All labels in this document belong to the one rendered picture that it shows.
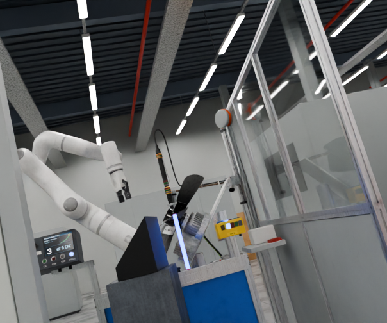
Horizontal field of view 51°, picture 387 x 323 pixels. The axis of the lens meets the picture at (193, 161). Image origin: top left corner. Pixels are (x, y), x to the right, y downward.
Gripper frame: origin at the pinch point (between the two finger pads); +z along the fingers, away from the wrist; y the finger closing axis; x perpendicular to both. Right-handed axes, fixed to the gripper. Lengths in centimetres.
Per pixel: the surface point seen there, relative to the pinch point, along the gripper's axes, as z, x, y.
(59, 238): 7.4, -28.3, -38.4
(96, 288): 41, -18, -34
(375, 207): 38, 46, 107
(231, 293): 69, 44, 0
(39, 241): 6, -38, -44
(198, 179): -1, 71, -32
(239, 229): 37, 57, 11
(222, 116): -46, 123, -47
